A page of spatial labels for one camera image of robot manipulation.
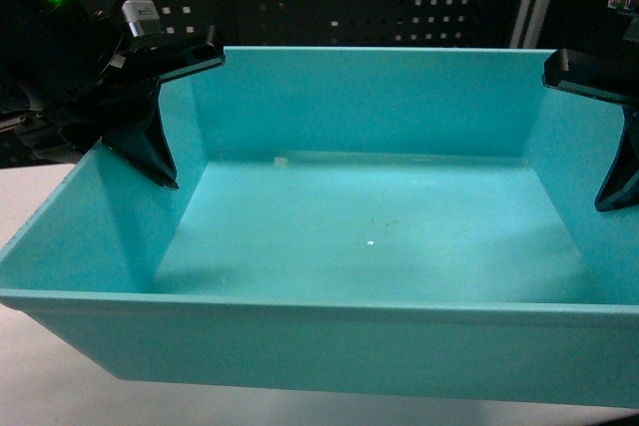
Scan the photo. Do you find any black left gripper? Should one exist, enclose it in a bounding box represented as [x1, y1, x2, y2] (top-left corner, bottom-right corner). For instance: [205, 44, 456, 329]
[1, 0, 226, 191]

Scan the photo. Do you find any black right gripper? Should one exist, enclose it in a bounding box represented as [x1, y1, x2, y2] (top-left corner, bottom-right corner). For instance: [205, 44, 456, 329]
[542, 0, 638, 212]

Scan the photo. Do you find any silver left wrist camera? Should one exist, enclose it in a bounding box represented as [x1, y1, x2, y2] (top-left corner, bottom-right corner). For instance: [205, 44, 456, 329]
[121, 0, 165, 38]

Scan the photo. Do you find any turquoise plastic bin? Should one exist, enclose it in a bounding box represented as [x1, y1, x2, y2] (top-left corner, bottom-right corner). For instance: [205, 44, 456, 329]
[1, 48, 638, 408]

